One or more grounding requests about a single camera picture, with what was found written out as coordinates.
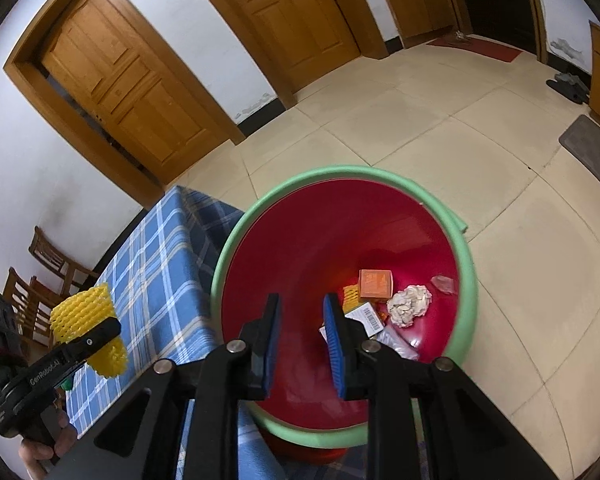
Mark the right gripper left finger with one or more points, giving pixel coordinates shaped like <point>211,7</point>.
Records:
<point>181,420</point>

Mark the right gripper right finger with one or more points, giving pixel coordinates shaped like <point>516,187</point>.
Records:
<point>425,420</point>

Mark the yellow foam net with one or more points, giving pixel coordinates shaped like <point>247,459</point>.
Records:
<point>351,298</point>
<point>80,313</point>

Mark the cream paper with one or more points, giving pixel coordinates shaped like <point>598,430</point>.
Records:
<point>410,303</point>

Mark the clear plastic wrapper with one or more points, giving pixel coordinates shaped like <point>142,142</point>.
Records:
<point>444,284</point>

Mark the orange cardboard box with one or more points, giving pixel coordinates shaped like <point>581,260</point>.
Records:
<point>375,284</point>

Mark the white plastic bag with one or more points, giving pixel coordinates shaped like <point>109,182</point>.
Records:
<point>392,339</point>

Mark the teal white box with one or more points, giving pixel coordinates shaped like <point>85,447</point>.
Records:
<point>365,314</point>

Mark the person's left hand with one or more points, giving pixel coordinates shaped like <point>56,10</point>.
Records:
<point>32,453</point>

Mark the green flower-shaped container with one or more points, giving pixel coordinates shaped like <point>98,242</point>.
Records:
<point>67,384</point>

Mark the near wooden chair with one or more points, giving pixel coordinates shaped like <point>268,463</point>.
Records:
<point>32,304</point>

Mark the wooden chair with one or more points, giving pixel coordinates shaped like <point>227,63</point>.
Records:
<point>71,273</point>
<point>32,304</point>

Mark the blue plaid tablecloth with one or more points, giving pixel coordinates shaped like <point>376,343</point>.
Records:
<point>160,282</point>

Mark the far wooden chair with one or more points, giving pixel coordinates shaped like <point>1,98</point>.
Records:
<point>71,273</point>

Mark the grey floor mat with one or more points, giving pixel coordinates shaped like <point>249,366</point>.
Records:
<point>582,140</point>

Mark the left wooden door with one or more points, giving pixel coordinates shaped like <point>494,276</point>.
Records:
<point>112,87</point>

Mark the dark shoes on floor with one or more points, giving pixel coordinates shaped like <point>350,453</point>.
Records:
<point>571,87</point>

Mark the right wooden door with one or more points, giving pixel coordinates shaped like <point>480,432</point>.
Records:
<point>296,42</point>

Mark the red door mat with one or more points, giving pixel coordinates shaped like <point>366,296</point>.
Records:
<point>486,48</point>

